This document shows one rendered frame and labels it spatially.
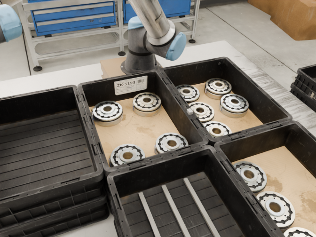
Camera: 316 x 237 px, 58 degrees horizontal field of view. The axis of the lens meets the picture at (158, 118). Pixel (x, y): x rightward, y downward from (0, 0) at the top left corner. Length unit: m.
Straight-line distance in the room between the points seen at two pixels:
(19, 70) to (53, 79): 1.52
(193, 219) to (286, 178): 0.32
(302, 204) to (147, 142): 0.48
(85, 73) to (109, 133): 0.59
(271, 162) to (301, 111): 0.52
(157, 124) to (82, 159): 0.28
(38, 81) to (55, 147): 0.60
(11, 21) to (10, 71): 2.29
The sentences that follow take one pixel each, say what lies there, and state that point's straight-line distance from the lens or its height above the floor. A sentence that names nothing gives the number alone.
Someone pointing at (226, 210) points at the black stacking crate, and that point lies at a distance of 0.81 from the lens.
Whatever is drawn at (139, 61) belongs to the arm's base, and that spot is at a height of 0.86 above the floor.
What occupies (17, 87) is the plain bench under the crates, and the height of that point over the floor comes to 0.70.
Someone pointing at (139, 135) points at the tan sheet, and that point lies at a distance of 0.94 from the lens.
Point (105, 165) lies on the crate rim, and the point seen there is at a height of 0.93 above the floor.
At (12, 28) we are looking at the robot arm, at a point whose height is 1.22.
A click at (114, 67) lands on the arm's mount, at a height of 0.79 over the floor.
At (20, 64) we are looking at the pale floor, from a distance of 3.07.
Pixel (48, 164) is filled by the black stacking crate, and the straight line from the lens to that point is 0.90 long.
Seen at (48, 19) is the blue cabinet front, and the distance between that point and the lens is 2.74.
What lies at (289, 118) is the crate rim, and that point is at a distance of 0.97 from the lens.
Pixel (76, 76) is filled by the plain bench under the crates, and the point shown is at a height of 0.70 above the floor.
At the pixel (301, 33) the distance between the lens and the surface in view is 3.77.
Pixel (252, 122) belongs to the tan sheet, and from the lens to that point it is 1.06.
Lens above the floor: 1.50
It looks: 42 degrees down
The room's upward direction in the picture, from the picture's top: 3 degrees clockwise
